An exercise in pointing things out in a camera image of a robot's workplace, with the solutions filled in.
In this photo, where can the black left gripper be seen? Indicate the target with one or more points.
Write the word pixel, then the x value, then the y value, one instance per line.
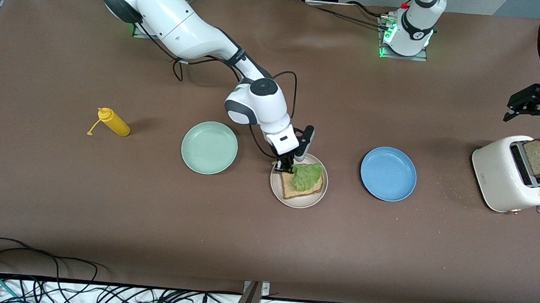
pixel 532 98

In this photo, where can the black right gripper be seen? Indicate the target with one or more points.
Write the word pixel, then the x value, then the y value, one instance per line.
pixel 286 162

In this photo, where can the green lettuce leaf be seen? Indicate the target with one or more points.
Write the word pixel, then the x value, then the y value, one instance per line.
pixel 307 177

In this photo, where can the yellow squeeze bottle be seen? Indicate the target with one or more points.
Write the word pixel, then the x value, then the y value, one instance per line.
pixel 114 123

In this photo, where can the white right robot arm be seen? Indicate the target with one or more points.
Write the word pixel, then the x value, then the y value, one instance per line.
pixel 179 24

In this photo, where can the beige plate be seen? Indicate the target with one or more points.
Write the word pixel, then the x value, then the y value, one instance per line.
pixel 309 202

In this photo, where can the green plate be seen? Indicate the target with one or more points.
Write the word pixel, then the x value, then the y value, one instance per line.
pixel 209 148

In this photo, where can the blue plate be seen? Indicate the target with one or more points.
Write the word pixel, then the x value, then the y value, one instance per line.
pixel 388 173

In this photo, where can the brown table cover sheet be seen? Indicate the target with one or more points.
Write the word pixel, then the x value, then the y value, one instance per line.
pixel 264 245

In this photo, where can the white toaster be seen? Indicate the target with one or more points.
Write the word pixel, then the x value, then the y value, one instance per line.
pixel 498 179

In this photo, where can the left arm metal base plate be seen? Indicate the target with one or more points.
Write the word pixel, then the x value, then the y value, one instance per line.
pixel 421 58

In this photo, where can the aluminium corner bracket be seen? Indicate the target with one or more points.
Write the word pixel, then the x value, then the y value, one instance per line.
pixel 265 289

